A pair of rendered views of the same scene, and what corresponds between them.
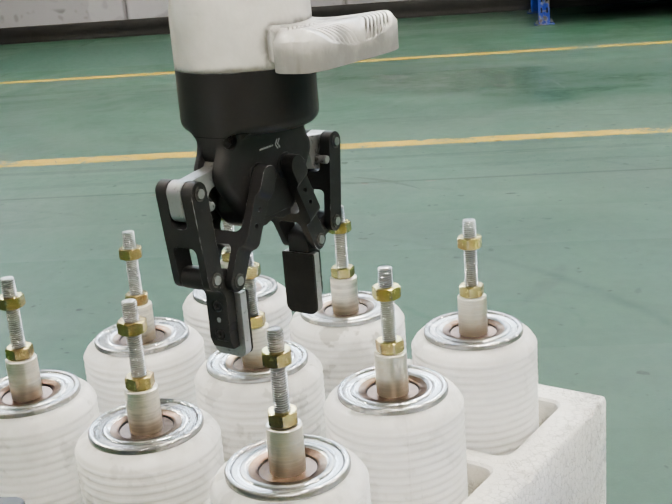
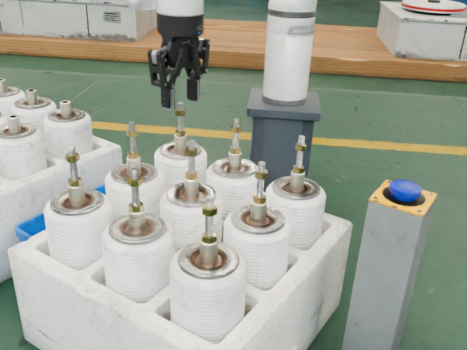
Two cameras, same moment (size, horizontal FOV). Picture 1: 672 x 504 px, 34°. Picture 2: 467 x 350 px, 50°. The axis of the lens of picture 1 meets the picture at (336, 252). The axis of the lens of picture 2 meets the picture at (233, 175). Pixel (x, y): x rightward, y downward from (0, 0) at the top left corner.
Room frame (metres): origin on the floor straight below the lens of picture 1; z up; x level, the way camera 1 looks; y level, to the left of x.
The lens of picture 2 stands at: (1.42, 0.09, 0.62)
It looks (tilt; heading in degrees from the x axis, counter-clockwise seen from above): 27 degrees down; 177
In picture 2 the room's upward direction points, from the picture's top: 2 degrees clockwise
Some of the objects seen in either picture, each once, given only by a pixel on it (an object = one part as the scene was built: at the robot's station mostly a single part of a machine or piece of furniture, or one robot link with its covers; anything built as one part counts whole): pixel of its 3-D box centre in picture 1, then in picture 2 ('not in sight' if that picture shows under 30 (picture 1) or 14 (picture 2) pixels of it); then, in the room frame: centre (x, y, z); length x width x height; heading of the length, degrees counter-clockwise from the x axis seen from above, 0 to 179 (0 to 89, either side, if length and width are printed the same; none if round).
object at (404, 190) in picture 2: not in sight; (404, 192); (0.86, 0.34, 0.32); 0.04 x 0.04 x 0.02
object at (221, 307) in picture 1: (213, 306); (197, 80); (0.55, 0.07, 0.37); 0.03 x 0.01 x 0.05; 146
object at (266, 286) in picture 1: (235, 291); (208, 260); (0.91, 0.09, 0.25); 0.08 x 0.08 x 0.01
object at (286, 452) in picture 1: (286, 448); (180, 143); (0.58, 0.04, 0.26); 0.02 x 0.02 x 0.03
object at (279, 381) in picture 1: (280, 388); (180, 123); (0.58, 0.04, 0.30); 0.01 x 0.01 x 0.08
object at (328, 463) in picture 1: (287, 467); (181, 150); (0.58, 0.04, 0.25); 0.08 x 0.08 x 0.01
